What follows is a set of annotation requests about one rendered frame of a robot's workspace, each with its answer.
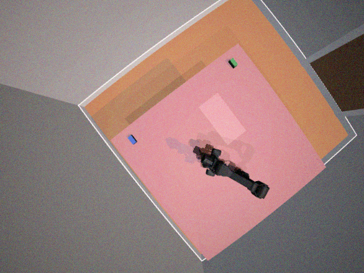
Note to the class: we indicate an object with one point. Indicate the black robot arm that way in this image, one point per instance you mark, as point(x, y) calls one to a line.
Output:
point(257, 188)

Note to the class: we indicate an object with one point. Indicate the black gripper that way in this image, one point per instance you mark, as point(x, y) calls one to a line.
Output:
point(214, 154)

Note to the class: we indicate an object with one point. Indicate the small green block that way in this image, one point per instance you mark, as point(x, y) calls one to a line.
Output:
point(233, 63)

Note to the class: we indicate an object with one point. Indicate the small blue block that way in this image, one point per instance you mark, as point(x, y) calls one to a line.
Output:
point(132, 139)

